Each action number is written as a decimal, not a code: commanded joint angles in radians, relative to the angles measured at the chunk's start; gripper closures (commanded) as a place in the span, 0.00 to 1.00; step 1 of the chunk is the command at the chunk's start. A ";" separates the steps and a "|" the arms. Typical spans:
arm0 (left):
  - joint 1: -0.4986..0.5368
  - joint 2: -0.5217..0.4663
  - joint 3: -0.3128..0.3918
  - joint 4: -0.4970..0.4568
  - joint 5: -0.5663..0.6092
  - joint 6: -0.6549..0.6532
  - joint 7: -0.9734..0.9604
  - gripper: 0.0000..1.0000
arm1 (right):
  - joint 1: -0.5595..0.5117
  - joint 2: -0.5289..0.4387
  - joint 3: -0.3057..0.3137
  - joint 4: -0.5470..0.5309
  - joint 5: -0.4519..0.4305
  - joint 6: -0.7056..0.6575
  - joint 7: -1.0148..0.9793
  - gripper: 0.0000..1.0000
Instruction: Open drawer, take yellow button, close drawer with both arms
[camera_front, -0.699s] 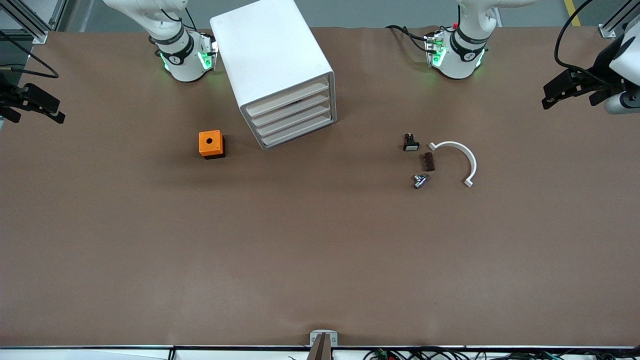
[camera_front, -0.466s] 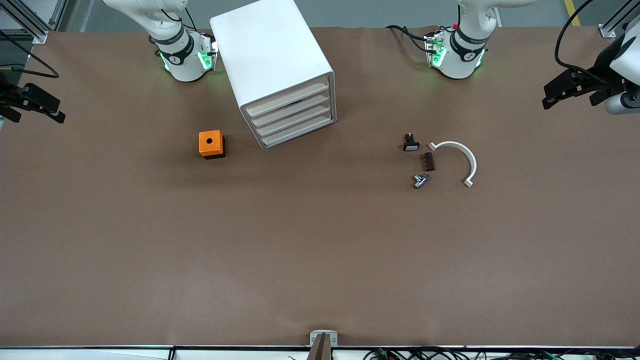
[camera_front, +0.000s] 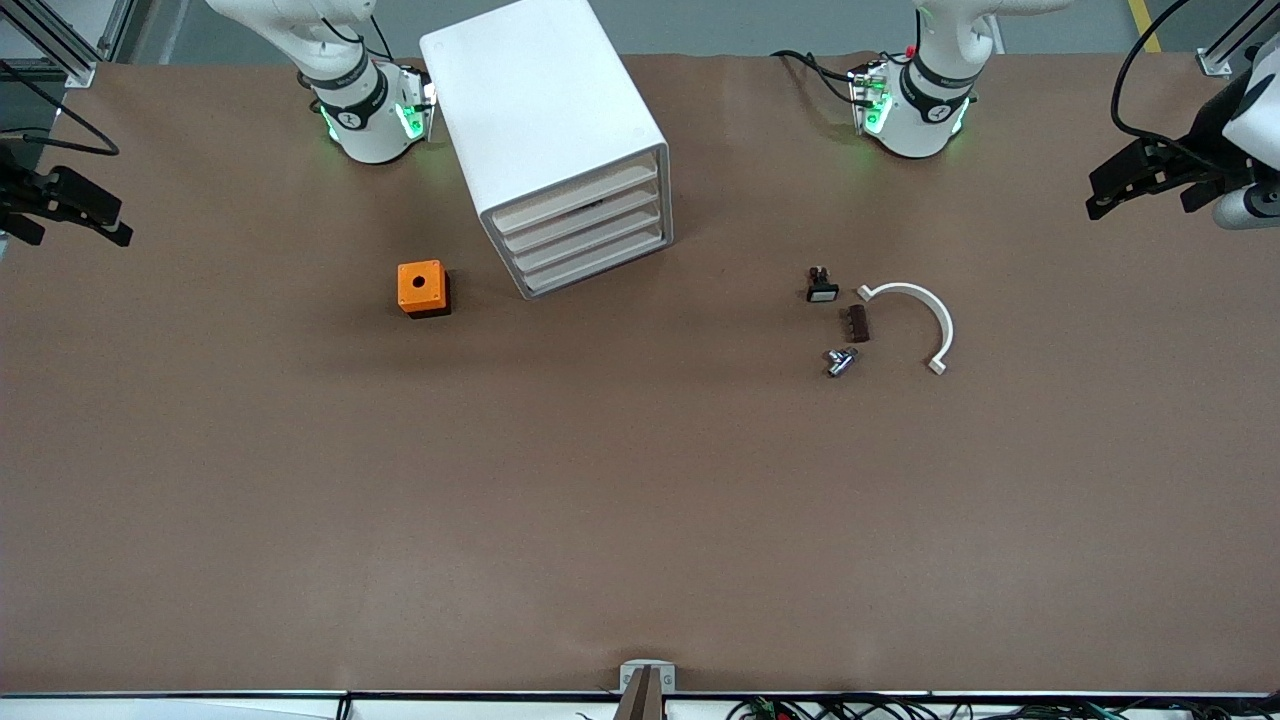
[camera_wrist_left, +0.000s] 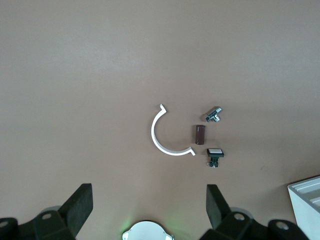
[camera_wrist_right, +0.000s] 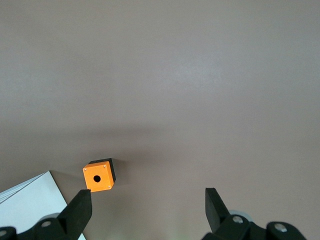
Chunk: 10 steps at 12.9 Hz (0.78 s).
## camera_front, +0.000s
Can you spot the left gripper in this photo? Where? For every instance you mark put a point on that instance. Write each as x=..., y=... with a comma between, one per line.
x=1203, y=143

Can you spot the grey cylinder attachment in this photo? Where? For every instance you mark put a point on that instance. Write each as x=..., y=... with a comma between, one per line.
x=1245, y=210

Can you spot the white curved plastic arc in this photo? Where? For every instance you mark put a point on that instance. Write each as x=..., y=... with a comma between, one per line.
x=925, y=297

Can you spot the orange box with hole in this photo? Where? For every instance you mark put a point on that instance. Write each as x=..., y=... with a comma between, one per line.
x=410, y=296

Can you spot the small brown block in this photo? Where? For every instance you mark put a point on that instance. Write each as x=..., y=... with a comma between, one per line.
x=855, y=324

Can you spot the silver metal fitting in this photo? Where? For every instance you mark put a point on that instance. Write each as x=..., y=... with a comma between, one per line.
x=840, y=362

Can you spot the brown table cover mat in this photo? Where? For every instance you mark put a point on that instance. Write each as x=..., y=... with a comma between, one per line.
x=640, y=520

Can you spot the brown bar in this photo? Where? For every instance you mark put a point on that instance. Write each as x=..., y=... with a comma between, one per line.
x=645, y=702

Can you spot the aluminium frame post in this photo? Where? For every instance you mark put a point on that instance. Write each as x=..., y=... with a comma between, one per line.
x=1215, y=62
x=80, y=73

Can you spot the black push button switch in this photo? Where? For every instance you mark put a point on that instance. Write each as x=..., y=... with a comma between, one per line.
x=822, y=292

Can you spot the white table edge rail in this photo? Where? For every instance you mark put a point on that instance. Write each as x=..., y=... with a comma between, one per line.
x=200, y=709

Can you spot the grey metal bracket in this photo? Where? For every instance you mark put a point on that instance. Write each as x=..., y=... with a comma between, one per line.
x=630, y=675

